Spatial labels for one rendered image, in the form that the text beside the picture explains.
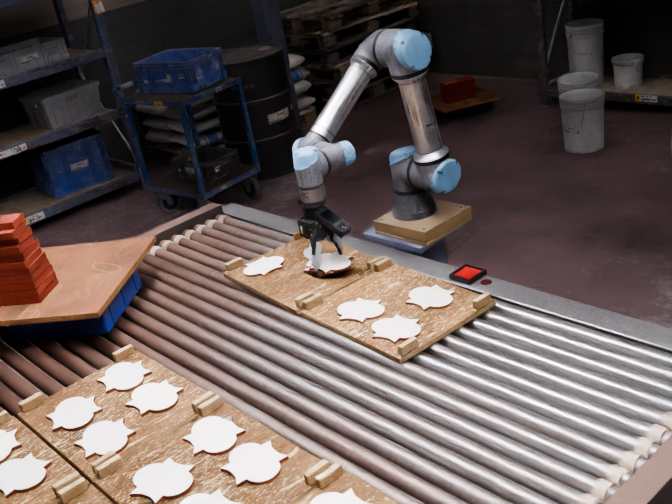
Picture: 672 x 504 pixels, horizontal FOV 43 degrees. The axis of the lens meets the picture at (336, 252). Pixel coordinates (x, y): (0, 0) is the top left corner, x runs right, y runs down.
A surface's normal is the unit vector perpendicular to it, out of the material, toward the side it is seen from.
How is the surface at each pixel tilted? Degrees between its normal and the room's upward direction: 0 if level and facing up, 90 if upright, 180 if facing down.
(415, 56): 81
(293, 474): 0
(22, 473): 0
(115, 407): 0
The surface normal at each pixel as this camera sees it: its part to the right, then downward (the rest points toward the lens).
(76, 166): 0.63, 0.23
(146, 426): -0.17, -0.89
